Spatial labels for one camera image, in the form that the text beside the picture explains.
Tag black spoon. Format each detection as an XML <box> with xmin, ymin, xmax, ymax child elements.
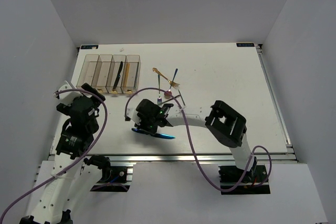
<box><xmin>161</xmin><ymin>95</ymin><xmax>181</xmax><ymax>105</ymax></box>

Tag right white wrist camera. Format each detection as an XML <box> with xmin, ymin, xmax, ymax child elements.
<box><xmin>125</xmin><ymin>108</ymin><xmax>141</xmax><ymax>125</ymax></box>

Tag rainbow purple spoon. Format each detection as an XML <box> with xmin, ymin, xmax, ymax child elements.
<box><xmin>164</xmin><ymin>68</ymin><xmax>178</xmax><ymax>98</ymax></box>

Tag right blue table label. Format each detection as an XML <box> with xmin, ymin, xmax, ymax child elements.
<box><xmin>236</xmin><ymin>42</ymin><xmax>255</xmax><ymax>47</ymax></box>

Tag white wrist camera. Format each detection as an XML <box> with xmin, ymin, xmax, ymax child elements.
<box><xmin>125</xmin><ymin>108</ymin><xmax>141</xmax><ymax>125</ymax></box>
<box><xmin>54</xmin><ymin>81</ymin><xmax>82</xmax><ymax>106</ymax></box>

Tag rainbow green fork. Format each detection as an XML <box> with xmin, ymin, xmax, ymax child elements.
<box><xmin>157</xmin><ymin>74</ymin><xmax>162</xmax><ymax>106</ymax></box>

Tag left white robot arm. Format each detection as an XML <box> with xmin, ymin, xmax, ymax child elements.
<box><xmin>20</xmin><ymin>82</ymin><xmax>111</xmax><ymax>223</ymax></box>

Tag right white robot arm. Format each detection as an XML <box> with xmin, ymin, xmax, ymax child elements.
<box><xmin>126</xmin><ymin>99</ymin><xmax>257</xmax><ymax>182</ymax></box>

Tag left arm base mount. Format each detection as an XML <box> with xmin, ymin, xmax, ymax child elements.
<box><xmin>82</xmin><ymin>155</ymin><xmax>130</xmax><ymax>192</ymax></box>

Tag black knife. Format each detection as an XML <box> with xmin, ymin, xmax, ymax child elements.
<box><xmin>113</xmin><ymin>61</ymin><xmax>123</xmax><ymax>90</ymax></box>

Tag left blue table label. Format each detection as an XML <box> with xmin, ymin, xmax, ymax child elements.
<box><xmin>80</xmin><ymin>45</ymin><xmax>99</xmax><ymax>50</ymax></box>

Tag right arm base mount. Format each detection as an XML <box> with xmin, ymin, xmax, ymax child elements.
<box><xmin>219</xmin><ymin>165</ymin><xmax>271</xmax><ymax>195</ymax></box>

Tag blue table label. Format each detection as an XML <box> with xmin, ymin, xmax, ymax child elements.
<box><xmin>236</xmin><ymin>42</ymin><xmax>255</xmax><ymax>47</ymax></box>
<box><xmin>80</xmin><ymin>45</ymin><xmax>99</xmax><ymax>50</ymax></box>

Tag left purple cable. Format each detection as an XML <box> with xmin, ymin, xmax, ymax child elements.
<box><xmin>0</xmin><ymin>89</ymin><xmax>109</xmax><ymax>218</ymax></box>

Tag ornate gold fork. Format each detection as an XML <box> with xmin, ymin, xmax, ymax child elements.
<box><xmin>152</xmin><ymin>68</ymin><xmax>180</xmax><ymax>88</ymax></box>

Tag clear drawer container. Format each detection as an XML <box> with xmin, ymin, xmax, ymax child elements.
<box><xmin>107</xmin><ymin>55</ymin><xmax>126</xmax><ymax>94</ymax></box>
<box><xmin>76</xmin><ymin>54</ymin><xmax>99</xmax><ymax>89</ymax></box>
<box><xmin>121</xmin><ymin>55</ymin><xmax>141</xmax><ymax>94</ymax></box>
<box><xmin>92</xmin><ymin>54</ymin><xmax>112</xmax><ymax>93</ymax></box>

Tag purple cable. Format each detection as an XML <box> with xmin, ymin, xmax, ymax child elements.
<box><xmin>0</xmin><ymin>89</ymin><xmax>109</xmax><ymax>218</ymax></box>
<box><xmin>124</xmin><ymin>87</ymin><xmax>273</xmax><ymax>192</ymax></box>

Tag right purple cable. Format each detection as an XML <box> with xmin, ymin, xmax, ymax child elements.
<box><xmin>124</xmin><ymin>87</ymin><xmax>273</xmax><ymax>192</ymax></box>

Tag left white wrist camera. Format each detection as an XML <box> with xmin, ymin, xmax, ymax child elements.
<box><xmin>54</xmin><ymin>81</ymin><xmax>82</xmax><ymax>106</ymax></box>

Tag gold chopstick slanted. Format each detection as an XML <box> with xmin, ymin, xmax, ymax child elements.
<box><xmin>123</xmin><ymin>62</ymin><xmax>130</xmax><ymax>87</ymax></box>

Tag blue knife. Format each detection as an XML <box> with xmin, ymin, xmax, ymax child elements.
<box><xmin>131</xmin><ymin>128</ymin><xmax>175</xmax><ymax>140</ymax></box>

